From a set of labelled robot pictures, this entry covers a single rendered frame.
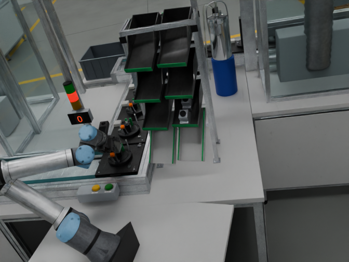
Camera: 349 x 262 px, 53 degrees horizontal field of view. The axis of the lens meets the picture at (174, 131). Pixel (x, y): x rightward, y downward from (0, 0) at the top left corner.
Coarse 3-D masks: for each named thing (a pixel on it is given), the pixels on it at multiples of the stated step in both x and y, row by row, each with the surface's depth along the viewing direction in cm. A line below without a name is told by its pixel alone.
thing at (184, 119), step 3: (180, 111) 168; (183, 111) 166; (186, 111) 167; (180, 114) 166; (183, 114) 165; (186, 114) 166; (189, 114) 169; (180, 117) 166; (183, 117) 166; (186, 117) 165; (189, 117) 169; (180, 120) 168; (183, 120) 168; (186, 120) 167; (189, 120) 168; (180, 123) 168; (183, 123) 168; (186, 123) 168; (189, 123) 168
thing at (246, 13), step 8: (240, 0) 244; (248, 0) 243; (240, 8) 247; (248, 8) 246; (248, 16) 250; (248, 24) 253; (248, 32) 256; (248, 40) 260; (248, 48) 263; (248, 56) 267; (256, 56) 266; (248, 64) 272; (256, 64) 270
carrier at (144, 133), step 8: (120, 120) 227; (136, 120) 215; (120, 128) 216; (128, 128) 214; (136, 128) 215; (120, 136) 213; (128, 136) 211; (136, 136) 212; (144, 136) 210; (128, 144) 208; (136, 144) 207
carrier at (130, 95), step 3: (132, 84) 266; (129, 87) 264; (132, 87) 264; (129, 90) 263; (132, 90) 262; (135, 90) 254; (129, 93) 260; (132, 93) 259; (126, 96) 257; (129, 96) 256; (132, 96) 255; (126, 99) 253; (129, 99) 252
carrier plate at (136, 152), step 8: (144, 144) 204; (136, 152) 198; (104, 160) 198; (136, 160) 193; (104, 168) 192; (112, 168) 191; (120, 168) 189; (128, 168) 188; (136, 168) 187; (96, 176) 190; (104, 176) 189
